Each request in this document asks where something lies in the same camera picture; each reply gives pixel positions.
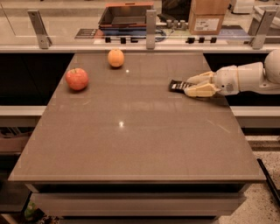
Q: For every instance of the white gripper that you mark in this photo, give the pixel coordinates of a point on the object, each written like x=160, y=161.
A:
x=227, y=79

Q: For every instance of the black rxbar chocolate bar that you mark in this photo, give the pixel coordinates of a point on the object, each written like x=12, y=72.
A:
x=179, y=86

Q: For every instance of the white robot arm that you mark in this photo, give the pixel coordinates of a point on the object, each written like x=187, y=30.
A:
x=259, y=77

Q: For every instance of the cardboard box with label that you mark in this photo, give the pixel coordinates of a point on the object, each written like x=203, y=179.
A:
x=206, y=16

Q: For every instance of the orange fruit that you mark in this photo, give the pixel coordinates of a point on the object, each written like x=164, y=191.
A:
x=115, y=58

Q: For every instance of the black strip on floor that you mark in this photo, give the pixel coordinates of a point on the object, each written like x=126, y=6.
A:
x=273, y=188

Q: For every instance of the dark open tray bin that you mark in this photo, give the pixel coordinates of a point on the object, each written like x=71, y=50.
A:
x=125, y=15

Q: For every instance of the red apple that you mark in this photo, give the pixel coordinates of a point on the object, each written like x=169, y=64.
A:
x=77, y=79

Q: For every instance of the glass barrier panel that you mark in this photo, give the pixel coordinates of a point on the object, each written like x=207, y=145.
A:
x=64, y=18

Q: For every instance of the green object under table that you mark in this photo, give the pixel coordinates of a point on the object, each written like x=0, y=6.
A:
x=30, y=210

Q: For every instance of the right metal glass bracket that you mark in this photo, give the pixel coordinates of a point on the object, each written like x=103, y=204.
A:
x=259, y=37

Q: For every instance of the metal glass bracket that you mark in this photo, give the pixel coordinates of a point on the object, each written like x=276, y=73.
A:
x=44, y=41
x=259, y=37
x=150, y=29

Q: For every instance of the middle metal glass bracket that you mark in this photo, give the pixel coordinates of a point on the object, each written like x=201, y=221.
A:
x=150, y=29

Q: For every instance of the left metal glass bracket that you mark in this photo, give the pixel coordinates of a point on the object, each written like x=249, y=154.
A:
x=44, y=41

